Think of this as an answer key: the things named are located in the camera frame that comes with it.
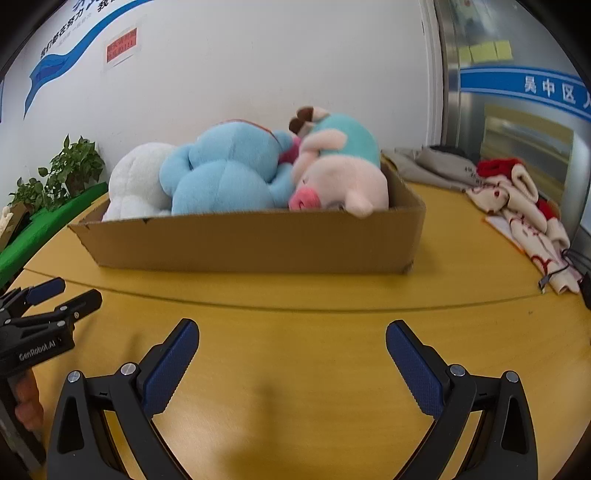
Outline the brown cardboard box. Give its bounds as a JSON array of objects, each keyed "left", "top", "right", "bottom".
[{"left": 68, "top": 161, "right": 426, "bottom": 276}]

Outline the green board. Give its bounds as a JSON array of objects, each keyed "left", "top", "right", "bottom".
[{"left": 0, "top": 181, "right": 110, "bottom": 289}]

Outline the white paper orange edge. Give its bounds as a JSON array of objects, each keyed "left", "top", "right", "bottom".
[{"left": 484, "top": 215, "right": 525, "bottom": 252}]

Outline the large green potted plant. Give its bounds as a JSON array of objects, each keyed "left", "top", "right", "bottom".
[{"left": 39, "top": 135, "right": 106, "bottom": 197}]

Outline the blue door banner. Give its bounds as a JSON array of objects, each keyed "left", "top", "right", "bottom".
[{"left": 460, "top": 66, "right": 591, "bottom": 118}]

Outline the white plush toy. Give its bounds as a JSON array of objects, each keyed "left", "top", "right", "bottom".
[{"left": 102, "top": 142, "right": 178, "bottom": 222}]

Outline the small green potted plant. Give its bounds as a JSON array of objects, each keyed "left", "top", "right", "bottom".
[{"left": 8, "top": 178, "right": 47, "bottom": 213}]

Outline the grey folded garment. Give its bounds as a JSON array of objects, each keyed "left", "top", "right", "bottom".
[{"left": 382, "top": 147, "right": 485, "bottom": 193}]

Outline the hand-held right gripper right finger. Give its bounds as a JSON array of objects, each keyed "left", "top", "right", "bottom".
[{"left": 385, "top": 319, "right": 541, "bottom": 480}]

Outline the blue wave wall decal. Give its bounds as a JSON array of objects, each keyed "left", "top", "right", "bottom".
[{"left": 23, "top": 0, "right": 153, "bottom": 120}]

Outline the black cable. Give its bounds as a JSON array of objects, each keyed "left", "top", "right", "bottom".
[{"left": 538, "top": 249, "right": 591, "bottom": 292}]

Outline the person's left hand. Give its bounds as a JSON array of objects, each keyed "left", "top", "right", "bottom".
[{"left": 13, "top": 371, "right": 45, "bottom": 428}]

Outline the red wall sign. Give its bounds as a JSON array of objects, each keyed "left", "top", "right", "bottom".
[{"left": 100, "top": 27, "right": 139, "bottom": 73}]

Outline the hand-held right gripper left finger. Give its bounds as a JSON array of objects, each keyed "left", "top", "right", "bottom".
[{"left": 46, "top": 318, "right": 200, "bottom": 480}]

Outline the red and white printed cloth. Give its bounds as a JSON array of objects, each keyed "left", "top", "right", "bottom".
[{"left": 466, "top": 158, "right": 583, "bottom": 295}]

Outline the pig plush toy teal shirt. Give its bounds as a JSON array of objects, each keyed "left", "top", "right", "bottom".
[{"left": 276, "top": 106, "right": 389, "bottom": 219}]

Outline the light blue plush toy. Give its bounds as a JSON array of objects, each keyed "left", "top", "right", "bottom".
[{"left": 159, "top": 121, "right": 301, "bottom": 216}]

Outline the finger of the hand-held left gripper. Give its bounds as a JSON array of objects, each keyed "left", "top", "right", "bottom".
[
  {"left": 0, "top": 278, "right": 66, "bottom": 321},
  {"left": 21, "top": 289, "right": 103, "bottom": 330}
]

